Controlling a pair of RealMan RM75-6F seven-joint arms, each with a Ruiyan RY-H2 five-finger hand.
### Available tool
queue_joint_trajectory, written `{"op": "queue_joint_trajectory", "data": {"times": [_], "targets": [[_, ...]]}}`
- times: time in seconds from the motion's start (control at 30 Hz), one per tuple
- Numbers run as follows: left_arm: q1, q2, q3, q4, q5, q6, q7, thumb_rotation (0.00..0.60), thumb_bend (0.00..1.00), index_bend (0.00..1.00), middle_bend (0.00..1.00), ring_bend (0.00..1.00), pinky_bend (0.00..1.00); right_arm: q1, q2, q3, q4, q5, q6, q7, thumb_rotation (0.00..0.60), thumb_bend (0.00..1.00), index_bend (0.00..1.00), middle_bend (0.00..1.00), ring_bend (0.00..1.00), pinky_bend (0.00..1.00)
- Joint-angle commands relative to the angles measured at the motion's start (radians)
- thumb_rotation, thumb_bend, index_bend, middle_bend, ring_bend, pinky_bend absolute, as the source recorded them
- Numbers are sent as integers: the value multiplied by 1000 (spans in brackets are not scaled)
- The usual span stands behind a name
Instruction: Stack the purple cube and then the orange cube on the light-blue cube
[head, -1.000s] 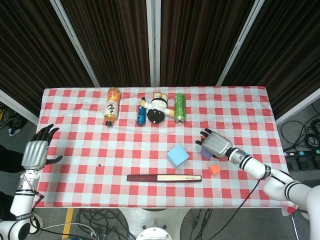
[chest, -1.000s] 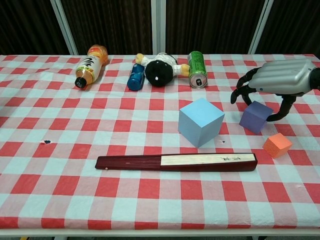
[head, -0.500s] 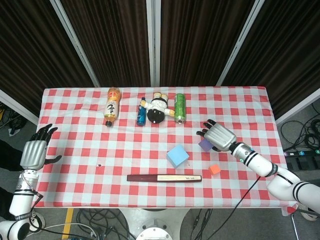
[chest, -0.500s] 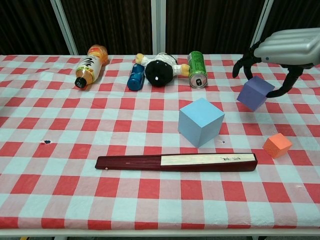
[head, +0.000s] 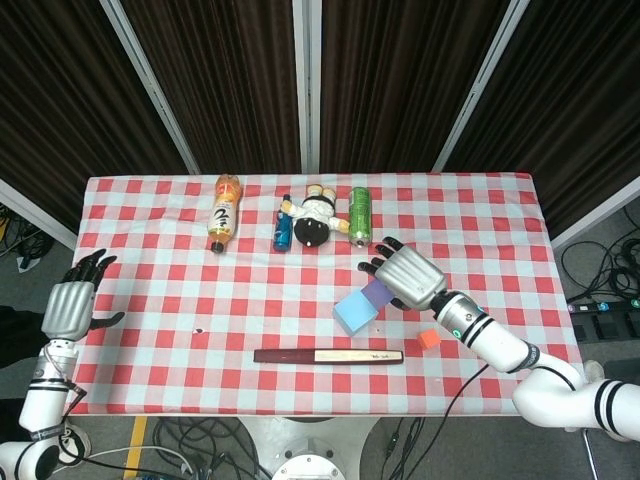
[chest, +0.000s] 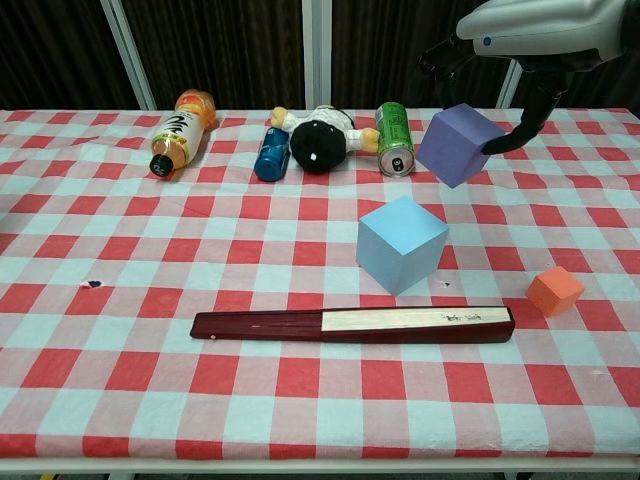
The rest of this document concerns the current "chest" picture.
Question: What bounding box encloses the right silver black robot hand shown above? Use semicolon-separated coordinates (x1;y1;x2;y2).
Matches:
418;0;640;157

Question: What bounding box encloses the purple cube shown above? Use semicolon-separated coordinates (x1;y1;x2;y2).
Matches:
416;103;507;189

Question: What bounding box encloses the dark brown ribbed partition panel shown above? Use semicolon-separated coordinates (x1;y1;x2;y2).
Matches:
0;0;145;112
121;0;306;111
330;0;516;110
547;47;640;110

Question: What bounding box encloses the green drink can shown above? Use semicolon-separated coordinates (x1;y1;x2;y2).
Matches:
374;101;417;178

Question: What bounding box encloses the black white plush doll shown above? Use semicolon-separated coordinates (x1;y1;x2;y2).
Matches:
270;104;381;175

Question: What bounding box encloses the large light blue cube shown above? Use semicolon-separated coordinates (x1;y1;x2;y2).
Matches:
355;195;450;297

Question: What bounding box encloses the small orange cube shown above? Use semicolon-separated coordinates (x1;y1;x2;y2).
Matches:
525;265;586;319

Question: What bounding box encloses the blue drink can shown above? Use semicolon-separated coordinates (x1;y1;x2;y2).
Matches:
253;126;292;182

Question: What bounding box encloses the orange drink plastic bottle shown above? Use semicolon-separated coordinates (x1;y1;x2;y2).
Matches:
148;88;219;180

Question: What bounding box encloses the dark red folded fan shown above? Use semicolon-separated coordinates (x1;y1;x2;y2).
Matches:
189;305;516;345

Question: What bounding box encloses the red white checkered tablecloth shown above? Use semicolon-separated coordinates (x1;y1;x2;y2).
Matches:
0;107;640;460

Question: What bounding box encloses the white metal partition post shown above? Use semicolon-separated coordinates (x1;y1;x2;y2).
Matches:
301;0;334;109
493;55;525;109
99;0;157;111

